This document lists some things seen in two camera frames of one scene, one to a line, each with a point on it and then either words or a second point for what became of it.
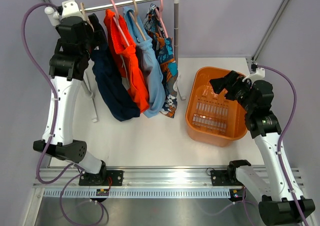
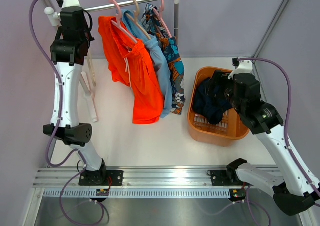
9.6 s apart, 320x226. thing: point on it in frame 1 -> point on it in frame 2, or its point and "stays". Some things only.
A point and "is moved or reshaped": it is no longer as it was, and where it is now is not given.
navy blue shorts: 110,84 -> 212,100
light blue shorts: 148,65 -> 154,45
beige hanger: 83,8 is moved or reshaped
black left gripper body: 97,38 -> 87,37
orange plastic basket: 211,119 stays
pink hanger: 116,17 is moved or reshaped
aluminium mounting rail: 168,176 stays
